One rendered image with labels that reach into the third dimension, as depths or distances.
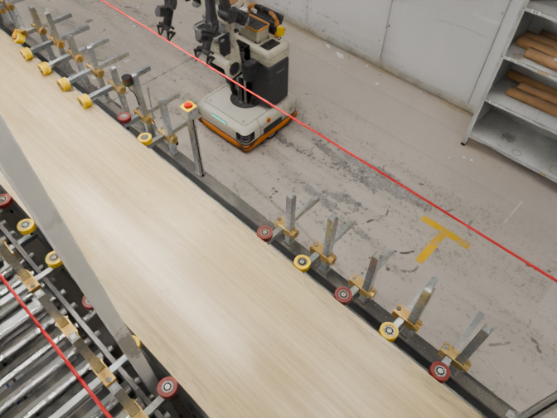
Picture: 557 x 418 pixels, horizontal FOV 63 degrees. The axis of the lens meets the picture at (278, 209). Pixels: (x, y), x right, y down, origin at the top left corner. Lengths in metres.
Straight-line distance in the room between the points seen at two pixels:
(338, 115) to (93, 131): 2.28
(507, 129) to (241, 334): 3.16
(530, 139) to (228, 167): 2.56
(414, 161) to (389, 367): 2.37
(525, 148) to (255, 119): 2.25
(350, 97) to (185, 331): 3.13
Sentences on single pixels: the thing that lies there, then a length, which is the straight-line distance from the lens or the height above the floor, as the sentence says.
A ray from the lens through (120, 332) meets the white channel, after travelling 1.67.
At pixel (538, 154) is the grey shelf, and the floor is 0.14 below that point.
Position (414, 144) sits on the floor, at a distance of 4.21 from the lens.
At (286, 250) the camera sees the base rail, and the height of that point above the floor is 0.69.
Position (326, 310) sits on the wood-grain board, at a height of 0.90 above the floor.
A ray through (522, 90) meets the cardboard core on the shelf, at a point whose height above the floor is 0.59.
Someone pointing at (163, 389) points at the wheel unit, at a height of 0.91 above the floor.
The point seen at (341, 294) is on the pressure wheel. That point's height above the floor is 0.91.
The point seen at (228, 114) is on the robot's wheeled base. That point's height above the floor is 0.28.
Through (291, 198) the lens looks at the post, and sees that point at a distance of 2.16.
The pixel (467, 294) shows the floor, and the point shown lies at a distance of 3.38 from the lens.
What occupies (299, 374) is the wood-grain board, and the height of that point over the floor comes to 0.90.
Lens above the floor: 2.75
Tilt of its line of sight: 51 degrees down
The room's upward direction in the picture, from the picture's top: 1 degrees clockwise
